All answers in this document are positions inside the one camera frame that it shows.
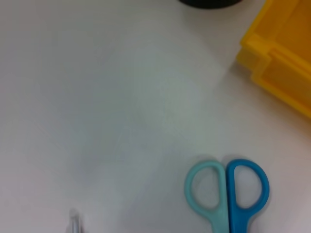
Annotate blue scissors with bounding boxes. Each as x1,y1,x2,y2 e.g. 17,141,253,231
184,159,270,233

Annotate black mesh pen holder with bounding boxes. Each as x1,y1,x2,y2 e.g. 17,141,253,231
178,0,243,10

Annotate grey clear pen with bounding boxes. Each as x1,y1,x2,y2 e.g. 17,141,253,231
67,208,85,233

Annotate yellow plastic bin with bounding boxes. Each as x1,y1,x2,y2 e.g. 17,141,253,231
235,0,311,120

